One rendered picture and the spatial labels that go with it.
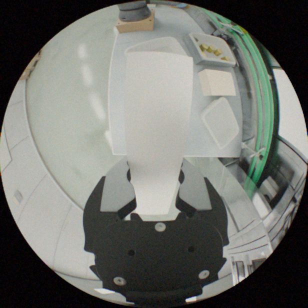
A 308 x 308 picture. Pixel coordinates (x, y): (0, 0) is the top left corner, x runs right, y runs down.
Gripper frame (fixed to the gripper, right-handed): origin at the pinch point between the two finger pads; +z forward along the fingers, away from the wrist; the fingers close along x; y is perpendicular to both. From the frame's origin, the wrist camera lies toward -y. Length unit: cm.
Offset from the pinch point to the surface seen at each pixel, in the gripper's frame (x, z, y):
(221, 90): 28.8, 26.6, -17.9
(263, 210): 56, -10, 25
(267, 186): 87, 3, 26
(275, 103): 72, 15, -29
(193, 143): 22.1, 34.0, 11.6
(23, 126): -330, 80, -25
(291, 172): 84, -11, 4
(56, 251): -233, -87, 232
